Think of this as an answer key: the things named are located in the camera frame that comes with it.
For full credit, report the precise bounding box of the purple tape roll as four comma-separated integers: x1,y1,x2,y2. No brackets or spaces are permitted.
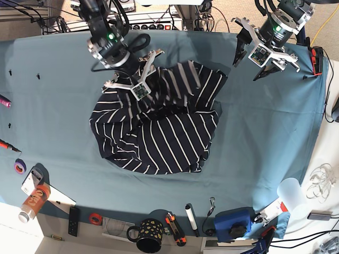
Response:
14,159,26,175

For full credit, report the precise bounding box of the power strip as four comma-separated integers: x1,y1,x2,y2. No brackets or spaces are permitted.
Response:
129,21,183,31

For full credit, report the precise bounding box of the translucent plastic cup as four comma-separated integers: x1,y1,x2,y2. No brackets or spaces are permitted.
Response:
277,178,310,220

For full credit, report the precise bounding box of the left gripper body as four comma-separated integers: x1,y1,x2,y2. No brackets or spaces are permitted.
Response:
232,10,300,72

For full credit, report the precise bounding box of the orange drink bottle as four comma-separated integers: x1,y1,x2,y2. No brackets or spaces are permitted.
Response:
18,184,50,223

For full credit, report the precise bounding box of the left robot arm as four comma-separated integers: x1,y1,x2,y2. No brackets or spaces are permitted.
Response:
232,1,315,81

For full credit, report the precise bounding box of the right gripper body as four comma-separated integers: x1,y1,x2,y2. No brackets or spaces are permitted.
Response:
87,28,164,101

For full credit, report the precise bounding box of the blue table cloth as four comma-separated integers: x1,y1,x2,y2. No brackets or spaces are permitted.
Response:
1,30,326,234

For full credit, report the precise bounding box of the orange tape roll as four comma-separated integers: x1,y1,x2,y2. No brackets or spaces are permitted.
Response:
89,213,103,226

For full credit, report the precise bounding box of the blue handled clamp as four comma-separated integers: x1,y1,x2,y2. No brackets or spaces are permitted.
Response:
241,226,276,254

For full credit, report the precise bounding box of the black yellow patterned mug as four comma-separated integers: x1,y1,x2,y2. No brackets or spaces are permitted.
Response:
126,219,164,253

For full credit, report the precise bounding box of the black remote control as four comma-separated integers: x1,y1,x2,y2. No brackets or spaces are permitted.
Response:
68,206,80,237

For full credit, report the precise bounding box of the navy white striped t-shirt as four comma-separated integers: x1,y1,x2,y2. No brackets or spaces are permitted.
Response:
90,61,227,175

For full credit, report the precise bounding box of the white marker pen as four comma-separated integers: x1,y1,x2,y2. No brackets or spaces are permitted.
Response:
185,204,200,237

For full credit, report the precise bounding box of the orange black utility knife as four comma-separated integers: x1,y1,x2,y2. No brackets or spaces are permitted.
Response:
165,212,186,247

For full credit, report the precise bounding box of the black red clamp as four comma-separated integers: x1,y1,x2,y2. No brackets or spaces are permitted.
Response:
309,46,324,76

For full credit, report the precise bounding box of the white cable bundle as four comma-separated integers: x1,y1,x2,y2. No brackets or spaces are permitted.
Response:
306,163,336,204

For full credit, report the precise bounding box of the black lanyard with clip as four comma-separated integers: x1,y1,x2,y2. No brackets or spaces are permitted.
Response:
202,196,216,237

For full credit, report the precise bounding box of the white phone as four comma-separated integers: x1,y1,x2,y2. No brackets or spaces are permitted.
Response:
21,167,43,196

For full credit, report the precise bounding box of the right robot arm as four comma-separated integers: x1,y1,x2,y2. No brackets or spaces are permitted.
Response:
78,1,164,101

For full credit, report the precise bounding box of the blue box with knob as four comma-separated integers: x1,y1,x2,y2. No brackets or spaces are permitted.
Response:
213,209,253,242

